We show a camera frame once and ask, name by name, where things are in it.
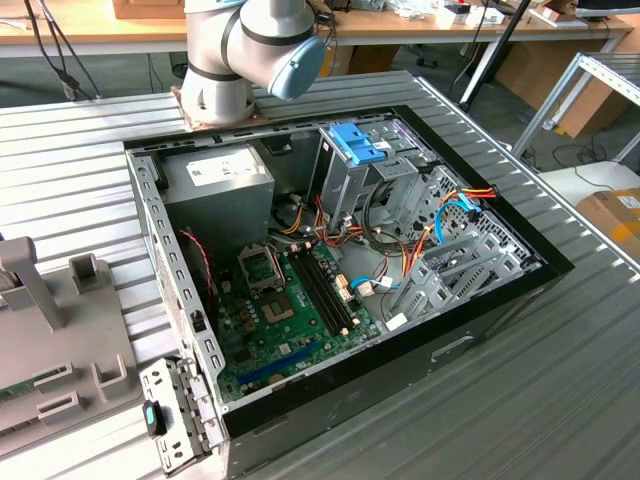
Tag black open PC case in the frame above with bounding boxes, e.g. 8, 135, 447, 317
122, 104, 577, 480

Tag black latch with blue stripe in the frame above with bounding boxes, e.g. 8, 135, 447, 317
142, 399, 169, 440

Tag thin black hanging cables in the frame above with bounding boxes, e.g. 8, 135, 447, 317
22, 0, 101, 101

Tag silver disk bay cage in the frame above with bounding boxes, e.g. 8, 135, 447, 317
387, 232, 546, 329

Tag silver optical drive cage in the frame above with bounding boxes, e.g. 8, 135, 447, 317
308, 119, 441, 236

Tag white side table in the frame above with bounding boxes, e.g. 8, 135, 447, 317
538, 159, 640, 214

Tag grey power supply unit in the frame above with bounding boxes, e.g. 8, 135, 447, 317
158, 147, 277, 261

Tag green motherboard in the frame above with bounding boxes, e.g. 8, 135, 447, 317
214, 239, 386, 401

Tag black tripod stand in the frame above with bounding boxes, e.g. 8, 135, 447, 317
458, 0, 532, 107

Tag red black twisted wire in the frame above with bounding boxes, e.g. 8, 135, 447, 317
178, 228, 217, 307

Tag long wooden desk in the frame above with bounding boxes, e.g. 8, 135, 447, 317
0, 0, 635, 59

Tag metal shelf frame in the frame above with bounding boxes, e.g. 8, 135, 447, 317
510, 51, 640, 162

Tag thick black cable bundle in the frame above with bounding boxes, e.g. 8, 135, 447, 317
363, 177, 406, 256

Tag CPU socket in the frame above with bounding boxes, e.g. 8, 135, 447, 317
258, 293, 296, 325

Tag large brown cardboard box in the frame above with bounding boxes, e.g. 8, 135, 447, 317
494, 42, 632, 140

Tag yellow black wire bundle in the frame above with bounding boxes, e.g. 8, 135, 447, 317
272, 192, 321, 237

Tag blue expansion slot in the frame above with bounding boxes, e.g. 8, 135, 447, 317
237, 342, 321, 387

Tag light blue SATA wire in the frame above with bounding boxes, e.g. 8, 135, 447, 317
351, 192, 482, 297

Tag black monitor stand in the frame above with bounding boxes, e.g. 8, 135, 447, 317
573, 0, 624, 21

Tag blue drive cage latch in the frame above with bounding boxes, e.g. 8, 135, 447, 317
328, 122, 392, 166

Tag small brown cardboard box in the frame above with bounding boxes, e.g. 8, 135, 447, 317
319, 44, 402, 76

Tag black chair base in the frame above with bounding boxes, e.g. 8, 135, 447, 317
413, 43, 441, 69

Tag beige power socket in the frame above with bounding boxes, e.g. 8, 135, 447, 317
335, 273, 355, 304

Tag black RAM slot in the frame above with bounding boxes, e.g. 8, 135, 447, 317
292, 251, 341, 337
297, 250, 346, 336
308, 248, 357, 333
303, 249, 351, 335

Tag cardboard box with yellow tape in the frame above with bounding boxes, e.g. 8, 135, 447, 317
575, 187, 640, 262

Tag white connector with thin wires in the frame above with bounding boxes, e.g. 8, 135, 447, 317
355, 257, 401, 301

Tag grey parts rack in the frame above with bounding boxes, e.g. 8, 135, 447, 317
0, 235, 147, 454

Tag orange red yellow power wire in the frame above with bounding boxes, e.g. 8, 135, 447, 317
399, 184, 497, 281

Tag metal expansion slot bracket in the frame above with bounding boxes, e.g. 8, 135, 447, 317
139, 355, 227, 476

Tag metal socket cover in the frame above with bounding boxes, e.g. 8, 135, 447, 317
236, 243, 282, 294

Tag white cardboard box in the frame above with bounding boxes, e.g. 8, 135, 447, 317
435, 2, 506, 26

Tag green circuit card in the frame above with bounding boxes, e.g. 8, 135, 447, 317
0, 374, 41, 403

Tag red orange wire bundle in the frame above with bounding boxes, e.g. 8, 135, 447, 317
313, 193, 374, 251

